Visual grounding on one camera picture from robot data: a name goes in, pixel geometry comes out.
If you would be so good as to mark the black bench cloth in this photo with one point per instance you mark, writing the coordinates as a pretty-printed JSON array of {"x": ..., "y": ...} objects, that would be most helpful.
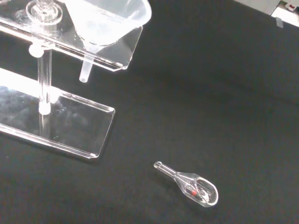
[{"x": 198, "y": 105}]

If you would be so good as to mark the clear glass weighing funnel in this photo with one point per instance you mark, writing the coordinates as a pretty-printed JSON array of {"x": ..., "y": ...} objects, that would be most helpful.
[{"x": 198, "y": 187}]

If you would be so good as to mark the clear acrylic funnel stand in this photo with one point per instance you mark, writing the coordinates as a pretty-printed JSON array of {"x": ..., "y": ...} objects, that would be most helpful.
[{"x": 70, "y": 126}]

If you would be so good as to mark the clear tape strip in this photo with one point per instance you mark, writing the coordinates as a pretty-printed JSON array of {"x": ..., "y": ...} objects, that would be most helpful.
[{"x": 279, "y": 22}]

